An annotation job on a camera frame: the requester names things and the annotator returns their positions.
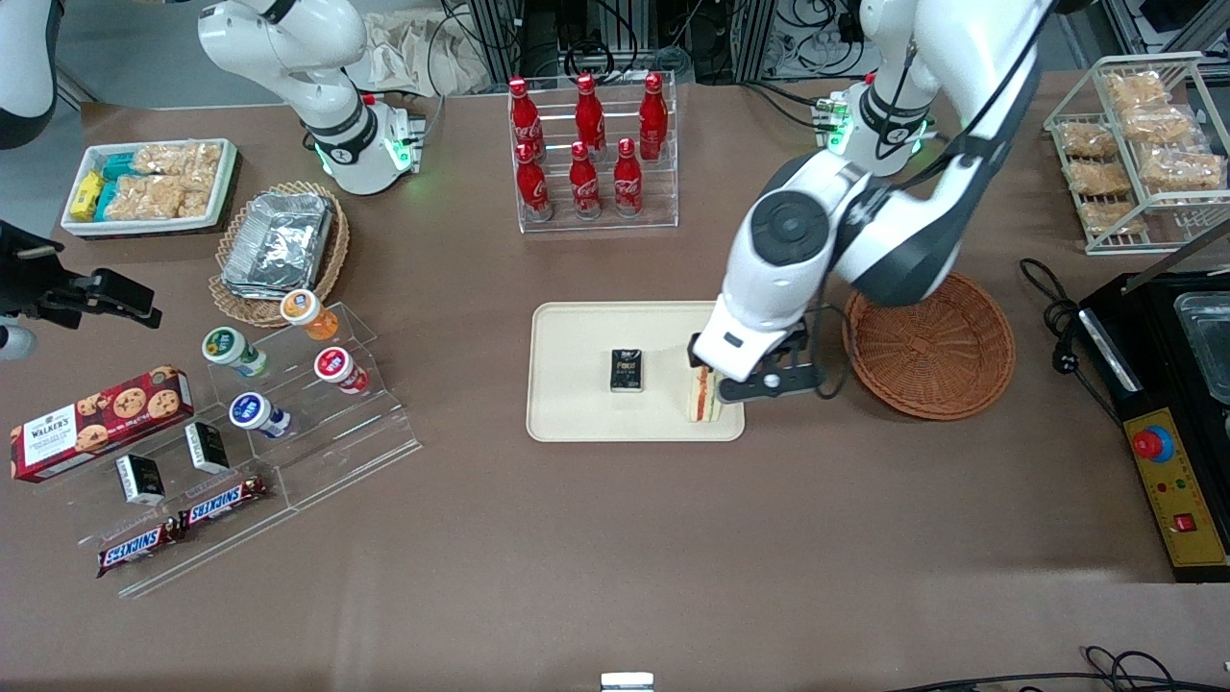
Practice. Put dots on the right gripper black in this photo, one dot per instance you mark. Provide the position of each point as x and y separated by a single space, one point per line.
21 279

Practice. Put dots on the clear bag fried snack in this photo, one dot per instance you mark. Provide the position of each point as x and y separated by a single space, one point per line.
1101 178
1161 125
1182 169
1136 89
1115 217
1088 140

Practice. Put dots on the green lid gum jar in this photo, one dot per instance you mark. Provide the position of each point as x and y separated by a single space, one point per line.
227 346

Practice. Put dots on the black equipment rack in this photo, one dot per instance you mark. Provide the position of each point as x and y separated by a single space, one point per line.
615 34

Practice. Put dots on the clear glass container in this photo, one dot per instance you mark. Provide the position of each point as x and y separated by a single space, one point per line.
1206 346

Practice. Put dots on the yellow snack packet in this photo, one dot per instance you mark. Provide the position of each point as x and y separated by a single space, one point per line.
86 195

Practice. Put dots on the black countertop appliance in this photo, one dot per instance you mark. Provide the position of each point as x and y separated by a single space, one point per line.
1143 336

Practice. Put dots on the yellow emergency stop control box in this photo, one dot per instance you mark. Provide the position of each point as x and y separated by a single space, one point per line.
1182 490

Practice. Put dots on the red lid gum jar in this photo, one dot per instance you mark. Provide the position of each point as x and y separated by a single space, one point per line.
336 367

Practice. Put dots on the clear acrylic bottle rack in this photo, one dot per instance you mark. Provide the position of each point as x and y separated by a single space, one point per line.
663 192

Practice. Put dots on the blue lid gum jar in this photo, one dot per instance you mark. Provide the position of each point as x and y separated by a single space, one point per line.
252 411

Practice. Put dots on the beige plastic tray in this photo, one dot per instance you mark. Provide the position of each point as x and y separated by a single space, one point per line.
586 413

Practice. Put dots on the white rectangular snack tray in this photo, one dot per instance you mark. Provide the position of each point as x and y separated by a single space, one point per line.
226 178

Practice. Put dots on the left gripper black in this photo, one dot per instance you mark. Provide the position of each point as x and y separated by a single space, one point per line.
692 354

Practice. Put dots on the Snickers chocolate bar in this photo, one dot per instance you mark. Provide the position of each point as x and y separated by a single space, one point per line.
223 501
137 548

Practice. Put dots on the clear acrylic stepped shelf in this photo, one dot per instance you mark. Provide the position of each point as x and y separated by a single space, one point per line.
327 442

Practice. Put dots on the small black gold-print box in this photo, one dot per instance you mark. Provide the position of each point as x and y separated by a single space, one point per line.
627 372

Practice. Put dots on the light wicker basket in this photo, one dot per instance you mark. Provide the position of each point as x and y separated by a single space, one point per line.
332 259

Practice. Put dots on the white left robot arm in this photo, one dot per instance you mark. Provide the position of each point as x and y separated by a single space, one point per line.
798 231

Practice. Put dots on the red Coca-Cola bottle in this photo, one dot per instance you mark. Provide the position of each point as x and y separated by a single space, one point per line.
531 187
583 185
653 113
627 183
588 111
523 111

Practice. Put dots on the orange lid gum jar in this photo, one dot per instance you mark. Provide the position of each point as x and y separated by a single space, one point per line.
304 309

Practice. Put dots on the grey metal bar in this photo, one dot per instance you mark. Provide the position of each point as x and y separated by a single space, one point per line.
1177 258

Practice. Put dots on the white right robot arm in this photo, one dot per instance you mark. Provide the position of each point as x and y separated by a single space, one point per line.
327 125

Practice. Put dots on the brown wicker basket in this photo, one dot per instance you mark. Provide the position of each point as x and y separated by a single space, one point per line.
932 356

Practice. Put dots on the triangle sandwich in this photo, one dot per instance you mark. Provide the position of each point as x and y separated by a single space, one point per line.
703 399

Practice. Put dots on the aluminium foil container stack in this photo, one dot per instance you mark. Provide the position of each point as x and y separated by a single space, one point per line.
279 240

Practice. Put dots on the small white device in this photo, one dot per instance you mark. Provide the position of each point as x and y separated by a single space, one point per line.
627 682

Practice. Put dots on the small black white-label box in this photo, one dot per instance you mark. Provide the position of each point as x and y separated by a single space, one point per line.
141 480
207 447

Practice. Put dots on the clear bag rice crisps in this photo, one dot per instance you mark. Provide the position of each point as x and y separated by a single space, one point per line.
152 198
178 159
200 197

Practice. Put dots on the beige cloth bag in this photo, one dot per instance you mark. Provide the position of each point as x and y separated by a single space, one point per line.
413 53

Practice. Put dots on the red Walkers cookie box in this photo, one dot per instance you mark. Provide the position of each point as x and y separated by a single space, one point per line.
96 423

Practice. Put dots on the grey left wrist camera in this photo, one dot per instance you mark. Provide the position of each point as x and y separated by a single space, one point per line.
769 384

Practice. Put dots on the teal snack packet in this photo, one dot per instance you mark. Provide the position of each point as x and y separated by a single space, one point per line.
107 200
117 166

